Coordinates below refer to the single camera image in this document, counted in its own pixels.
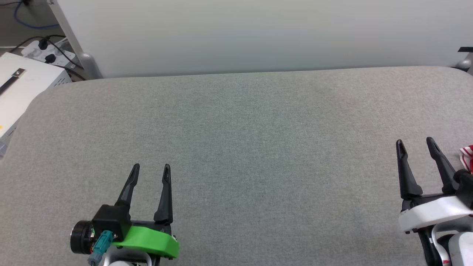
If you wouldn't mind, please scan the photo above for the black strap with metal buckle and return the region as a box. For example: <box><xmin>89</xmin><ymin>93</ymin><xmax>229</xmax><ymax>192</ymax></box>
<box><xmin>0</xmin><ymin>68</ymin><xmax>27</xmax><ymax>97</ymax></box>

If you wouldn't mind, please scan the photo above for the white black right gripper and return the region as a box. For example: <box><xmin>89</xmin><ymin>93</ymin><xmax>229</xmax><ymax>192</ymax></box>
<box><xmin>396</xmin><ymin>136</ymin><xmax>473</xmax><ymax>234</ymax></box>

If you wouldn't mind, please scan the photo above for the black power cable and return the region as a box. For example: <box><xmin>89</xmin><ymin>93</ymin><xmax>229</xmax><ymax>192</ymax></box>
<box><xmin>11</xmin><ymin>34</ymin><xmax>84</xmax><ymax>71</ymax></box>
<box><xmin>55</xmin><ymin>61</ymin><xmax>86</xmax><ymax>81</ymax></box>

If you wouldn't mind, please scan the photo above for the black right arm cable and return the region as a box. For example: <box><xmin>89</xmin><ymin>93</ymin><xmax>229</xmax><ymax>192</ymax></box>
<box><xmin>419</xmin><ymin>226</ymin><xmax>441</xmax><ymax>266</ymax></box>

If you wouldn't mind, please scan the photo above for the blue cable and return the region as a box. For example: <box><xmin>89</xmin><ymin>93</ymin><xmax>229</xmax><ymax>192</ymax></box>
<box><xmin>14</xmin><ymin>0</ymin><xmax>60</xmax><ymax>30</ymax></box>

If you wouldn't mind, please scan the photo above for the red jersey garment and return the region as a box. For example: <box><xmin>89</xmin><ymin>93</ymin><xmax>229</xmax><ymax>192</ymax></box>
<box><xmin>459</xmin><ymin>145</ymin><xmax>473</xmax><ymax>174</ymax></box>

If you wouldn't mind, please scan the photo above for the white partition panel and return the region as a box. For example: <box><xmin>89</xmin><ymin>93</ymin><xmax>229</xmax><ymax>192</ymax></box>
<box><xmin>47</xmin><ymin>0</ymin><xmax>473</xmax><ymax>79</ymax></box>

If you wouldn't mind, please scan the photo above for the white box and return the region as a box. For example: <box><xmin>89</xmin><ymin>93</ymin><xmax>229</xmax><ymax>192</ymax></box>
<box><xmin>0</xmin><ymin>52</ymin><xmax>73</xmax><ymax>149</ymax></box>

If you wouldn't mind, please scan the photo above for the teal cable connector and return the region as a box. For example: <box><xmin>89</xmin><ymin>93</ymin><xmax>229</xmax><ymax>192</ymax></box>
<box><xmin>88</xmin><ymin>231</ymin><xmax>113</xmax><ymax>266</ymax></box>

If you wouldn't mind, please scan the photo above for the grey fabric sofa cushion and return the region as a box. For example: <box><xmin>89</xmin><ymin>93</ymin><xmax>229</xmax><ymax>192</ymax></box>
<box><xmin>0</xmin><ymin>66</ymin><xmax>473</xmax><ymax>266</ymax></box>

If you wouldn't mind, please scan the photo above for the grey metal panel foot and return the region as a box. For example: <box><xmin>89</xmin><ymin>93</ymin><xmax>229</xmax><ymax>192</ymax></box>
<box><xmin>76</xmin><ymin>52</ymin><xmax>103</xmax><ymax>80</ymax></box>
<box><xmin>452</xmin><ymin>47</ymin><xmax>473</xmax><ymax>73</ymax></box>

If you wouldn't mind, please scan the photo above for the white power strip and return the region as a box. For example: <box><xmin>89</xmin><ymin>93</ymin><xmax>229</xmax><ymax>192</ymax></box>
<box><xmin>21</xmin><ymin>38</ymin><xmax>77</xmax><ymax>69</ymax></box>

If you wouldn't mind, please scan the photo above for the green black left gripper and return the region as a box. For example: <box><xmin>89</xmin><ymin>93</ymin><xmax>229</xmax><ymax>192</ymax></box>
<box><xmin>70</xmin><ymin>163</ymin><xmax>180</xmax><ymax>259</ymax></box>

